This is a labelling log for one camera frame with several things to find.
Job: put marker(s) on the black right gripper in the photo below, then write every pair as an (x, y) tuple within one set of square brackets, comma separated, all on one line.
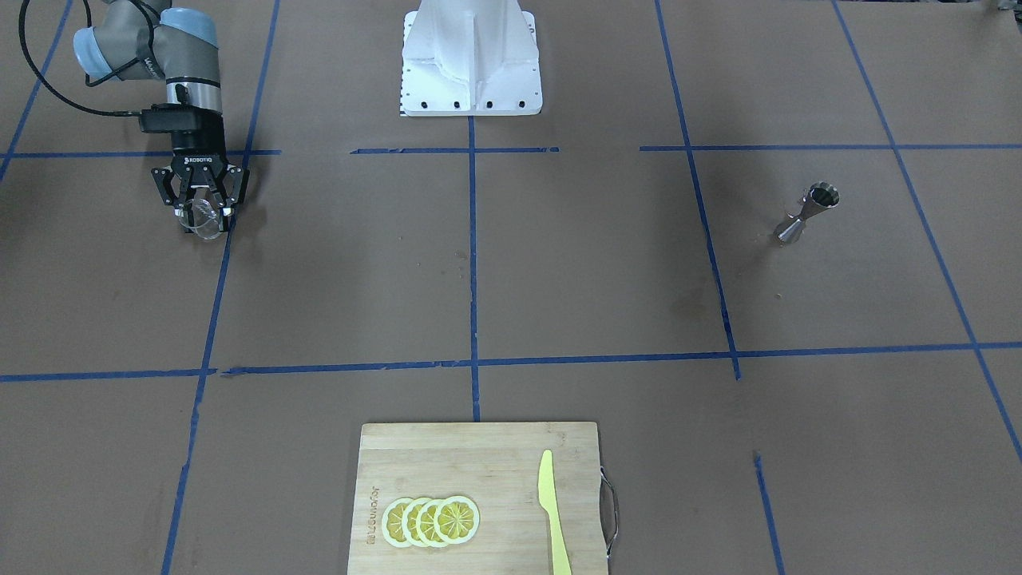
[(195, 148)]

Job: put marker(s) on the clear glass beaker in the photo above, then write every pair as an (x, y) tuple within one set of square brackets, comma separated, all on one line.
[(202, 218)]

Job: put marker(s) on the steel jigger measuring cup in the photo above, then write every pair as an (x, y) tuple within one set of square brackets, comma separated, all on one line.
[(819, 197)]

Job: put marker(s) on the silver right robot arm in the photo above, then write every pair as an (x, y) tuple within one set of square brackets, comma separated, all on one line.
[(154, 40)]

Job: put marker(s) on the bamboo cutting board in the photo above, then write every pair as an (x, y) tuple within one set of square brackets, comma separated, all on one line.
[(495, 464)]

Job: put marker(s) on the yellow plastic knife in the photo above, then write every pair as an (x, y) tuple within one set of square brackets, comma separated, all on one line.
[(546, 488)]

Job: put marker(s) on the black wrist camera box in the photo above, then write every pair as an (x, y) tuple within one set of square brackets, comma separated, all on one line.
[(171, 118)]

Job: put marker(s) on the white pedestal column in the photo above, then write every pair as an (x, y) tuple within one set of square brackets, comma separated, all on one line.
[(470, 58)]

